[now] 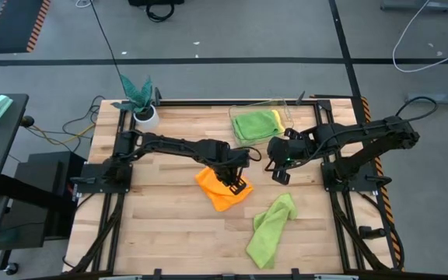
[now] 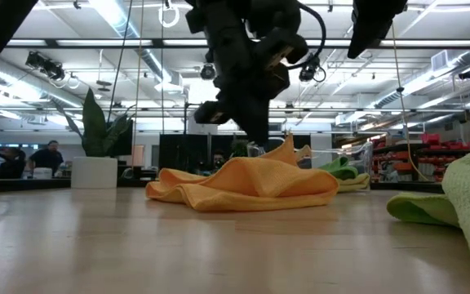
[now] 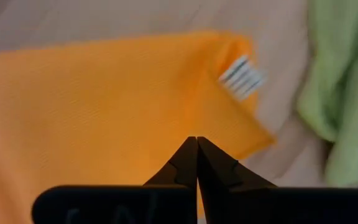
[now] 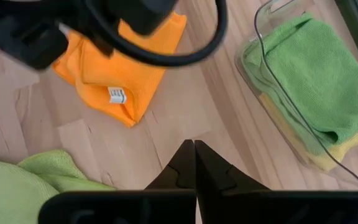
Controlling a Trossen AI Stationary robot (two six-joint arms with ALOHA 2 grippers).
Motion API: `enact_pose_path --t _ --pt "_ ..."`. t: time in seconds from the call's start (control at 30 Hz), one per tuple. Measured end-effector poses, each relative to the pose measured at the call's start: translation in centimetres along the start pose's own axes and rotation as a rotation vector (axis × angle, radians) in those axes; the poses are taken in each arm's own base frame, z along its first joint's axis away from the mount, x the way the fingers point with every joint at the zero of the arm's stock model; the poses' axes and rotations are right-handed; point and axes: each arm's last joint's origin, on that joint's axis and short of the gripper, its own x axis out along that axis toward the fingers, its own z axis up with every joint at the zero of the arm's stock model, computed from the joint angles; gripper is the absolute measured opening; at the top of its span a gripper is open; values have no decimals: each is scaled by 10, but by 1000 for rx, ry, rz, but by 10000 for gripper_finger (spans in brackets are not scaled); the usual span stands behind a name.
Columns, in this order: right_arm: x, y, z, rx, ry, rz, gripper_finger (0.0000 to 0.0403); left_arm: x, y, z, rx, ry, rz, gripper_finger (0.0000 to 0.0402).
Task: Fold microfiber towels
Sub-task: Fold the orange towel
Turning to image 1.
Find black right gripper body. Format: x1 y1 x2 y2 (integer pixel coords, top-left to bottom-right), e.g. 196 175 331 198
268 134 318 170

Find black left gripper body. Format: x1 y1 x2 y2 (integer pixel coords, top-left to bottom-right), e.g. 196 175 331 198
208 140 250 187

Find orange microfiber towel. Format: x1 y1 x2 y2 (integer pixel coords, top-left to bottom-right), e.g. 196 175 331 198
194 166 254 213

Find yellow microfiber towel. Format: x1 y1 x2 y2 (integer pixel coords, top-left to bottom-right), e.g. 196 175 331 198
272 109 286 133

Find clear plastic bin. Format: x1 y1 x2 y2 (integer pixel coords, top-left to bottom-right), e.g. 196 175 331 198
228 96 295 148

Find green microfiber towel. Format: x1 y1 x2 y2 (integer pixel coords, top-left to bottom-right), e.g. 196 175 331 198
232 110 282 142

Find lime microfiber towel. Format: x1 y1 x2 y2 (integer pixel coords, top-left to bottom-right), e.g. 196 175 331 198
246 193 299 271

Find white plant pot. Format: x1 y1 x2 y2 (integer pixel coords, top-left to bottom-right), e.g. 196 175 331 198
133 103 160 131

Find orange black hazard strip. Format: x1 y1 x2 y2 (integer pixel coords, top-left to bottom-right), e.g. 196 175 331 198
359 96 404 272

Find black floor tape strip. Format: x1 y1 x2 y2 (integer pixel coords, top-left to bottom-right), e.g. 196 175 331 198
0 57 448 66
327 0 362 98

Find green snake plant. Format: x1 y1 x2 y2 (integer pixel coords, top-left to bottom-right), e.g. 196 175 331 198
110 74 155 116

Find black equipment cabinet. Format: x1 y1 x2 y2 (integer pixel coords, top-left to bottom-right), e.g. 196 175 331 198
0 151 87 250

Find black hazard-edged floor mat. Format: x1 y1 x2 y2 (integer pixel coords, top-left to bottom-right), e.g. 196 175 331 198
0 0 52 54

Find black aluminium table frame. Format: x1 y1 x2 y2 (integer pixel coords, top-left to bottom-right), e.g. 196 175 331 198
62 95 406 280

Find black cylindrical post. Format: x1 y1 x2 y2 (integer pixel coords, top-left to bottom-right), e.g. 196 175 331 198
359 226 387 240

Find black floor cable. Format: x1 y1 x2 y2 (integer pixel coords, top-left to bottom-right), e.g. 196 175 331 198
62 95 107 153

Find black cable loop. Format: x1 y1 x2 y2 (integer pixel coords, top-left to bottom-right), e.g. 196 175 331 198
145 3 175 23

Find black hanging cable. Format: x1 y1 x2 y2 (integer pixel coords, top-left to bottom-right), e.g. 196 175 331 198
89 0 123 78

